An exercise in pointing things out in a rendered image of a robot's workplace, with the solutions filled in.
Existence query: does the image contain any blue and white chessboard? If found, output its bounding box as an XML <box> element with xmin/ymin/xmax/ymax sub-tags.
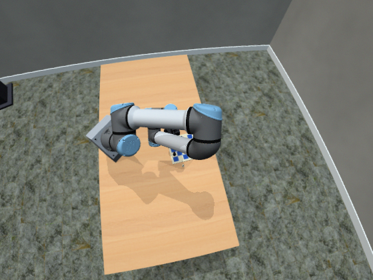
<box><xmin>169</xmin><ymin>133</ymin><xmax>193</xmax><ymax>164</ymax></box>

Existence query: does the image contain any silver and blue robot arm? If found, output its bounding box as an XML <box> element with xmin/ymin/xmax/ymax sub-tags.
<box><xmin>101</xmin><ymin>103</ymin><xmax>222</xmax><ymax>160</ymax></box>

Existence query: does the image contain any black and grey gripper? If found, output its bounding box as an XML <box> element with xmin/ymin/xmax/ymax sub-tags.
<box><xmin>164</xmin><ymin>129</ymin><xmax>180</xmax><ymax>135</ymax></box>

